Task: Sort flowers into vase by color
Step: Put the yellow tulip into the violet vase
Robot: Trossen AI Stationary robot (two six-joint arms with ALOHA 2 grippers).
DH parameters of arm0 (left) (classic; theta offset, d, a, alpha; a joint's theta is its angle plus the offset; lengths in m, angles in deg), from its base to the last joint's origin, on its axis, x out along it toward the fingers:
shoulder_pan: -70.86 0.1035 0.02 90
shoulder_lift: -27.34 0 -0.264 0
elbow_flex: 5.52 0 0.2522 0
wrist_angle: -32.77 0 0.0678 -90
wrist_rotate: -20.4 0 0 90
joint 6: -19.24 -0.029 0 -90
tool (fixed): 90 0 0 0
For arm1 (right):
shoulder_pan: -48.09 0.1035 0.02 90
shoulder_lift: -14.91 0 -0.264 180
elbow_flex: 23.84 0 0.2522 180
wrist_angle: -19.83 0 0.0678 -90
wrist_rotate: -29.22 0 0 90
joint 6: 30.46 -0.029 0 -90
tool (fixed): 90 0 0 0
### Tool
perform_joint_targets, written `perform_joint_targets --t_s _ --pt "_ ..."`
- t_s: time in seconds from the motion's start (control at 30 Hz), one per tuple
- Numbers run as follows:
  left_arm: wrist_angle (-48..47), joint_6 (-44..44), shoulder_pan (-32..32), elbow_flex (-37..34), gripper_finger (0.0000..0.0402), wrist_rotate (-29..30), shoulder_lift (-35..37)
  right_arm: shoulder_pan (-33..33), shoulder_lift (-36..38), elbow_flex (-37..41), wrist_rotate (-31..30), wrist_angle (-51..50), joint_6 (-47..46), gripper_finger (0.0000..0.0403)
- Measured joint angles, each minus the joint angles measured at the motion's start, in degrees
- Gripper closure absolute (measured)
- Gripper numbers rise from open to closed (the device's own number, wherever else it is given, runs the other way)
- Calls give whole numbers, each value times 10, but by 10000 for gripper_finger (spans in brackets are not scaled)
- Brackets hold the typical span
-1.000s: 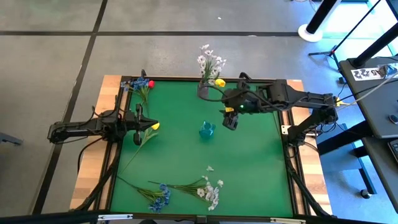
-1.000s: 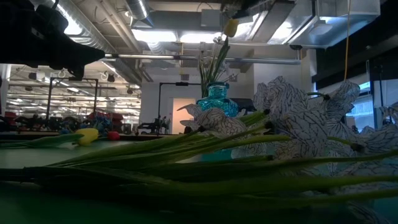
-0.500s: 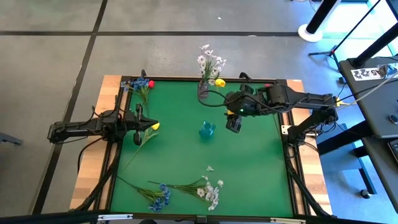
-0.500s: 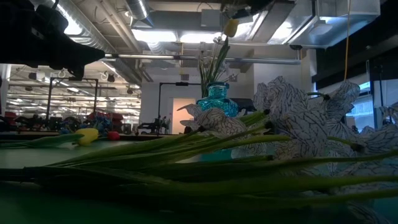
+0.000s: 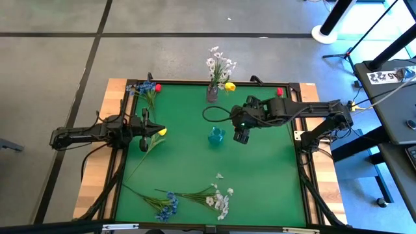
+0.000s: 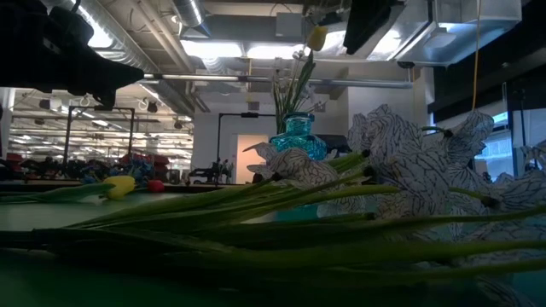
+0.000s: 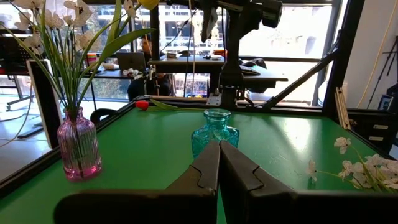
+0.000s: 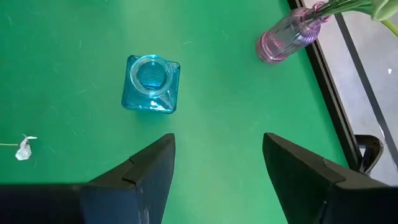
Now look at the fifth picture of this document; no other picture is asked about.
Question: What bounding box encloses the black round post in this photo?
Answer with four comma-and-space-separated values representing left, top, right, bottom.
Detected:
369, 23, 416, 71

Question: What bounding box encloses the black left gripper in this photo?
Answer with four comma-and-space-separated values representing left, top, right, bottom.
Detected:
129, 107, 166, 153

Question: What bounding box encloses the pink ribbed glass vase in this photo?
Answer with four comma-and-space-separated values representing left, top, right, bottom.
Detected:
206, 84, 219, 104

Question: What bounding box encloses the black cable loop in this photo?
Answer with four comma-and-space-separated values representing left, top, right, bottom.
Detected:
201, 105, 235, 124

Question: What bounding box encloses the black office desk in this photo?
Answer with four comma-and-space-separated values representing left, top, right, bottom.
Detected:
353, 58, 416, 146
378, 142, 416, 222

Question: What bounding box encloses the blue artificial flower sprig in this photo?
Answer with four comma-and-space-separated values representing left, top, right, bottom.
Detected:
122, 183, 179, 224
125, 80, 157, 122

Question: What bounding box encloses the grey furniture leg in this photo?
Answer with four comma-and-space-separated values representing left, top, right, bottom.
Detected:
0, 137, 25, 153

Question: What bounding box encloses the white cable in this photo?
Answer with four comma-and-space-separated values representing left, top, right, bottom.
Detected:
352, 75, 416, 115

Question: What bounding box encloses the black aluminium table frame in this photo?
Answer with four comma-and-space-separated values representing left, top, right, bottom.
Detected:
73, 77, 348, 234

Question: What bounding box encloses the black keyboard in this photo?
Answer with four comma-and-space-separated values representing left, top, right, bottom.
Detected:
405, 145, 416, 172

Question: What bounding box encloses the teal textured glass vase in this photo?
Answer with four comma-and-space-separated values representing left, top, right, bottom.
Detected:
207, 125, 226, 146

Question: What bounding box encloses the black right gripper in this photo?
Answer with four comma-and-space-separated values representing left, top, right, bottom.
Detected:
229, 96, 265, 146

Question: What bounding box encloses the black tripod stand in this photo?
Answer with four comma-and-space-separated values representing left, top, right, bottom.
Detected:
322, 0, 400, 72

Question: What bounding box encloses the white printed paper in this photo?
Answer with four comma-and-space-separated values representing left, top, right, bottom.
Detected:
367, 69, 406, 86

